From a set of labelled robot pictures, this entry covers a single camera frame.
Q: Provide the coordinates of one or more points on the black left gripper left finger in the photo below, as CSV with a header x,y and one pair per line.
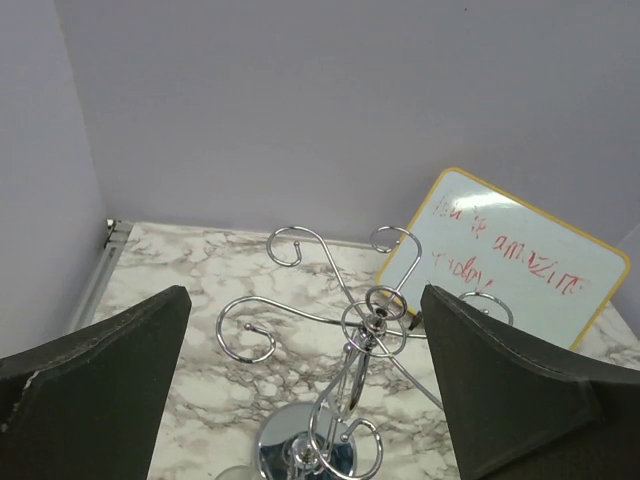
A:
x,y
88,405

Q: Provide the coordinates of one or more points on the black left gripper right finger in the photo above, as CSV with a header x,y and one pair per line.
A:
x,y
518,407

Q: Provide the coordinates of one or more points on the clear wine glass near rack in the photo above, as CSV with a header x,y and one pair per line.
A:
x,y
240,472

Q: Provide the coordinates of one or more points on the yellow framed whiteboard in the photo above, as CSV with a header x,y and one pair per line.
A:
x,y
521,264

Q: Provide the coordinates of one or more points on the aluminium table edge rail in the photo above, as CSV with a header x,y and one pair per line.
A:
x,y
117,235

